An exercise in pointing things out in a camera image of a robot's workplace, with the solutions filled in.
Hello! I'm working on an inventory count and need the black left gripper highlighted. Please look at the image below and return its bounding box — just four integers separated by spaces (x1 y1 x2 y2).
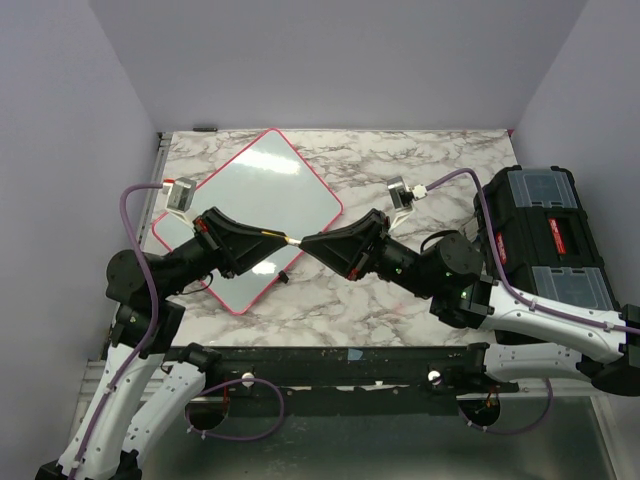
160 205 289 298

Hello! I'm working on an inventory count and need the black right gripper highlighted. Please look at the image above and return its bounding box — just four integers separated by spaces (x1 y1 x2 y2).
300 209 438 301

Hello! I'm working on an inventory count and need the white marker pen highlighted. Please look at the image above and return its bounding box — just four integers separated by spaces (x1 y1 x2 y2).
261 230 301 247

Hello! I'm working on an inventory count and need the pink framed whiteboard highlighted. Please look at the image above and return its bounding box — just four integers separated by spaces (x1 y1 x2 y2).
151 128 345 316

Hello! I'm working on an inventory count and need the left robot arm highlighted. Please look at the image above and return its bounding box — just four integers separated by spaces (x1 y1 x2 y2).
36 208 288 479

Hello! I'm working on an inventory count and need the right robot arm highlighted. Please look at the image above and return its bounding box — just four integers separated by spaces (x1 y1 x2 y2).
299 209 639 397

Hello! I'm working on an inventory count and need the black toolbox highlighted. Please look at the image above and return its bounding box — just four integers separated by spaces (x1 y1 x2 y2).
474 166 620 310

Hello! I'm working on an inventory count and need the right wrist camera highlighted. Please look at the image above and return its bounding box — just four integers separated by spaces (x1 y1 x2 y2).
387 176 427 231

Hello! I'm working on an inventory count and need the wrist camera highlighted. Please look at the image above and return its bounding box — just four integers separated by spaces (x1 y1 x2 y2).
162 177 197 226
387 176 427 231

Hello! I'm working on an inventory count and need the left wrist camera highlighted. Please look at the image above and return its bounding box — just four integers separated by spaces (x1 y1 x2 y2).
162 177 197 226

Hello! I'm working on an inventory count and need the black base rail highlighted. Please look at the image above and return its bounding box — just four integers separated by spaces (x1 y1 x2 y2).
194 343 518 418

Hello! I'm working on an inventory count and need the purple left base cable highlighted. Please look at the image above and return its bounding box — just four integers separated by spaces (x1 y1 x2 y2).
187 377 286 442

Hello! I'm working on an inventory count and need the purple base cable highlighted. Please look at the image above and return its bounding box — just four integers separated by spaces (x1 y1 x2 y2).
187 377 286 442
464 382 554 435

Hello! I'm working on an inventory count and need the aluminium frame rail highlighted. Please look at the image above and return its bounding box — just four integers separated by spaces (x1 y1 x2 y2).
82 132 174 401

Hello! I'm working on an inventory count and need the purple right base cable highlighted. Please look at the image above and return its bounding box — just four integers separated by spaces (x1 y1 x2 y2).
464 382 554 435

